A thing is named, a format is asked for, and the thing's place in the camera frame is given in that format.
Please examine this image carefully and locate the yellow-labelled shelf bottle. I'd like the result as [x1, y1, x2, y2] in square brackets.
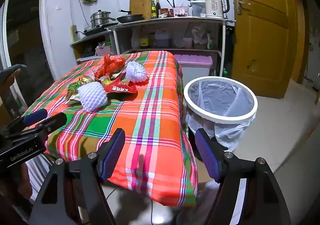
[139, 30, 148, 49]

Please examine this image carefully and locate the green snack wrapper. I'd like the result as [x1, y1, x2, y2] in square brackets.
[65, 77, 85, 104]

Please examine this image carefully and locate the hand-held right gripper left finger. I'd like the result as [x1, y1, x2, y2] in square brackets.
[29, 128, 126, 225]

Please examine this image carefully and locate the white foam fruit net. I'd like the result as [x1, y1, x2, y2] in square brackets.
[77, 82, 108, 112]
[125, 61, 148, 83]

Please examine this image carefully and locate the black floor cable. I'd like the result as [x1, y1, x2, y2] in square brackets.
[106, 186, 154, 225]

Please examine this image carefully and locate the white electric kettle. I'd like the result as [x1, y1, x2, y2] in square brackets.
[203, 0, 230, 18]

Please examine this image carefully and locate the low wooden shelf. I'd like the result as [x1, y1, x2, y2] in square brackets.
[70, 32, 118, 63]

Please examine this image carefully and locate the white trash bin with liner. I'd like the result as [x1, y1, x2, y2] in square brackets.
[185, 79, 257, 152]

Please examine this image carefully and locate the steel steamer pot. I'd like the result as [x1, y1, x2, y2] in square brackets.
[90, 10, 116, 28]

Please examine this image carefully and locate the plastic jug dark liquid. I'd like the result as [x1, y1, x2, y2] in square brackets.
[154, 29, 171, 48]

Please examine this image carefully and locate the wooden cutting board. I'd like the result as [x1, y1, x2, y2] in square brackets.
[129, 0, 153, 20]

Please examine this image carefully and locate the glass sliding door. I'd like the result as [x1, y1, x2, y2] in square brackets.
[0, 0, 54, 115]

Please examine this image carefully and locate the person's striped shirt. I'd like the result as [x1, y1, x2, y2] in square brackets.
[25, 154, 54, 190]

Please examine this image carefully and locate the pink plastic basket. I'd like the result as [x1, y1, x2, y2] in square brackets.
[95, 42, 112, 57]

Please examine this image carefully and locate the clear plastic container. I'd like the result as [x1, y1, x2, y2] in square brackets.
[189, 1, 207, 17]

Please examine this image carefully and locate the pink utensil holder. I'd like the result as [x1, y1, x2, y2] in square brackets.
[173, 6, 190, 17]

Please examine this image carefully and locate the white ring bin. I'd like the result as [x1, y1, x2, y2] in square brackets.
[183, 76, 258, 152]

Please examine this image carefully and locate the red plastic bag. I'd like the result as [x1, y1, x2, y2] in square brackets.
[94, 54, 126, 78]

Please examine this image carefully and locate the red snack wrapper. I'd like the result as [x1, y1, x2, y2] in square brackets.
[104, 78, 138, 94]

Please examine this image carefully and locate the black frying pan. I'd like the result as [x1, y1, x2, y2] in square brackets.
[116, 10, 145, 24]

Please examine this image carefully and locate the grey metal shelf rack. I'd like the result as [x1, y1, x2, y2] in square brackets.
[112, 17, 235, 78]

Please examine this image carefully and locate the purple-lidded storage box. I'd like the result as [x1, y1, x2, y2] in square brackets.
[172, 54, 213, 82]

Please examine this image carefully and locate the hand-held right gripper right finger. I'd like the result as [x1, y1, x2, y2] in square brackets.
[194, 128, 292, 225]

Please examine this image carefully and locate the plaid tablecloth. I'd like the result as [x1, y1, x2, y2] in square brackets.
[22, 51, 198, 207]

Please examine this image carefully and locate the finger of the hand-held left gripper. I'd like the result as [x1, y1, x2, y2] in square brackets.
[4, 108, 48, 138]
[5, 112, 68, 142]

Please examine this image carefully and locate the crumpled plastic bag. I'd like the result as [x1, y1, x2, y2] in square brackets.
[192, 27, 208, 49]

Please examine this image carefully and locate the metal door handle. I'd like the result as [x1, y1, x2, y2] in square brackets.
[236, 0, 251, 14]

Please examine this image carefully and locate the black induction cooker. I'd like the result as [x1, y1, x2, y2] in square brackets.
[83, 23, 118, 37]

